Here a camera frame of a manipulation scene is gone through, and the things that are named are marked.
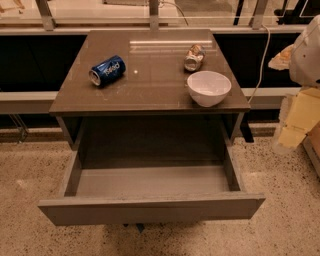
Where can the cardboard box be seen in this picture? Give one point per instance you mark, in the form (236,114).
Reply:
(312,147)

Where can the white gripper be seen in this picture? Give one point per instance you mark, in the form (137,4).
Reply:
(306,59)

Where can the crushed silver can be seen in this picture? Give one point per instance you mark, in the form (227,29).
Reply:
(194,57)

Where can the grey drawer cabinet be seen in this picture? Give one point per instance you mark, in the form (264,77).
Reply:
(154,81)

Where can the white bowl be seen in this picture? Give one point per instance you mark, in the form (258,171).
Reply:
(208,88)

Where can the blue pepsi can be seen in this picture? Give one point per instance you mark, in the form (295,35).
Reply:
(107,71)

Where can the metal railing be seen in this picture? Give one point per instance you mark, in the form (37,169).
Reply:
(85,15)

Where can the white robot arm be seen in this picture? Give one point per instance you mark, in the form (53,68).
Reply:
(304,67)

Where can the grey top drawer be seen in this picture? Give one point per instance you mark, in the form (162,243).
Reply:
(151,169)

